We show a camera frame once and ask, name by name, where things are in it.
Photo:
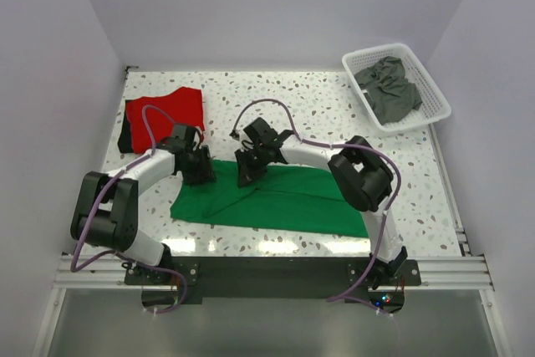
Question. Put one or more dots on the grey t-shirt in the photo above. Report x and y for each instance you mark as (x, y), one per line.
(389, 93)

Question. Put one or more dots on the white plastic basket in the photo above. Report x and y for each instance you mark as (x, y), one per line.
(434, 106)

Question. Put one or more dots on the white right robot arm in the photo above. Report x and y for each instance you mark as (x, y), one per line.
(368, 181)

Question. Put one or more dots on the red folded t-shirt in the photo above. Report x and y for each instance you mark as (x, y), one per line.
(183, 106)

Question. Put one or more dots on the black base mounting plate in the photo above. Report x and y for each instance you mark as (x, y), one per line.
(271, 277)

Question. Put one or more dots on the aluminium frame rail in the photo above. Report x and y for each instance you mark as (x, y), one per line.
(238, 249)

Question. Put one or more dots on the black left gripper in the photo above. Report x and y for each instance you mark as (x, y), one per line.
(205, 170)

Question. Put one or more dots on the black folded t-shirt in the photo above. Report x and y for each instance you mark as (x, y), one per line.
(124, 140)

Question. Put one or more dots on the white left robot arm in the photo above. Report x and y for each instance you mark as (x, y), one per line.
(106, 215)

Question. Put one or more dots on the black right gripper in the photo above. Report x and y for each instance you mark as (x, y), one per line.
(247, 174)

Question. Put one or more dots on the green t-shirt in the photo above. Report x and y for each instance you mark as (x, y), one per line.
(289, 198)

